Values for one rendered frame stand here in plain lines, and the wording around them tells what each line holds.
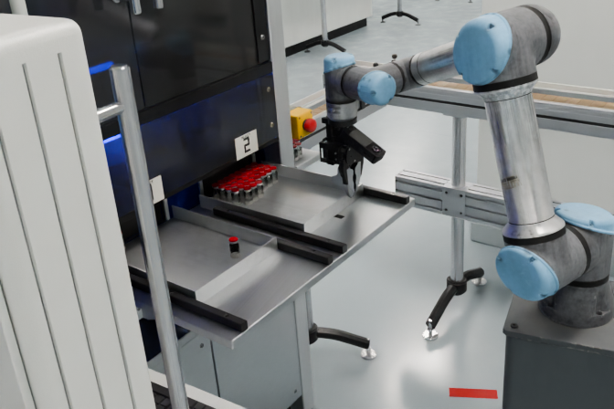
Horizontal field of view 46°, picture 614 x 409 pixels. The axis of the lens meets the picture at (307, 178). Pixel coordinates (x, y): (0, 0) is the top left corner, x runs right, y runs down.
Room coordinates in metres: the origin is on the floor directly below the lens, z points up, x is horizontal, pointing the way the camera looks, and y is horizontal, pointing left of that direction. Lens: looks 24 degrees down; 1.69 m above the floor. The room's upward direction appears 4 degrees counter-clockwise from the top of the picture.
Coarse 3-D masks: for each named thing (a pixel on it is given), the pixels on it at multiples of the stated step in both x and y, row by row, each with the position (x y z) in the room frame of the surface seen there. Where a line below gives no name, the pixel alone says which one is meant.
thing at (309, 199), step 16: (288, 176) 1.84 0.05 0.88; (304, 176) 1.80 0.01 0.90; (320, 176) 1.77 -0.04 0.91; (272, 192) 1.75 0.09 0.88; (288, 192) 1.74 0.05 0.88; (304, 192) 1.73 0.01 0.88; (320, 192) 1.72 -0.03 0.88; (336, 192) 1.72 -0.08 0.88; (208, 208) 1.67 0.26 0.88; (240, 208) 1.60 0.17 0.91; (256, 208) 1.65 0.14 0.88; (272, 208) 1.65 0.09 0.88; (288, 208) 1.64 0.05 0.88; (304, 208) 1.63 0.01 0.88; (320, 208) 1.63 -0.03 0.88; (336, 208) 1.59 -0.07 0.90; (288, 224) 1.51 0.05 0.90; (304, 224) 1.49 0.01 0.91; (320, 224) 1.53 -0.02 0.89
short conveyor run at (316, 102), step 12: (312, 96) 2.32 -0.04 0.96; (324, 96) 2.41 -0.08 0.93; (312, 108) 2.21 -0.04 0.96; (324, 108) 2.28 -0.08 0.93; (360, 108) 2.37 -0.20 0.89; (372, 108) 2.44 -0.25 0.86; (360, 120) 2.38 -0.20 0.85; (312, 132) 2.16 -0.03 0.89; (324, 132) 2.21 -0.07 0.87; (312, 144) 2.16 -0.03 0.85
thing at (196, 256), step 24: (192, 216) 1.59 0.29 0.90; (168, 240) 1.52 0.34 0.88; (192, 240) 1.51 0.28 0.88; (216, 240) 1.50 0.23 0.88; (240, 240) 1.49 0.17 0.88; (264, 240) 1.45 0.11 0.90; (144, 264) 1.41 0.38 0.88; (168, 264) 1.40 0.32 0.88; (192, 264) 1.39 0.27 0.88; (216, 264) 1.39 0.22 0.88; (240, 264) 1.33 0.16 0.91; (192, 288) 1.29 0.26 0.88; (216, 288) 1.27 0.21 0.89
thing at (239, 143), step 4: (248, 132) 1.76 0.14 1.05; (252, 132) 1.78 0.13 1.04; (256, 132) 1.79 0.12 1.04; (240, 136) 1.74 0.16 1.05; (244, 136) 1.75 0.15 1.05; (248, 136) 1.76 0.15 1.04; (252, 136) 1.78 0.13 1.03; (256, 136) 1.79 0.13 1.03; (236, 140) 1.73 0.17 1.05; (240, 140) 1.74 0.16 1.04; (252, 140) 1.78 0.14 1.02; (256, 140) 1.79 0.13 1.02; (236, 144) 1.73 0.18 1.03; (240, 144) 1.74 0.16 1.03; (244, 144) 1.75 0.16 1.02; (252, 144) 1.77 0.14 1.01; (256, 144) 1.79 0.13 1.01; (236, 148) 1.72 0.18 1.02; (240, 148) 1.74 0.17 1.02; (248, 148) 1.76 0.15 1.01; (252, 148) 1.77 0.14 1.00; (256, 148) 1.78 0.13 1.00; (236, 152) 1.72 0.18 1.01; (240, 152) 1.74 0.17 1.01; (244, 152) 1.75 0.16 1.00; (248, 152) 1.76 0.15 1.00; (240, 156) 1.73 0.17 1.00; (244, 156) 1.75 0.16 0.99
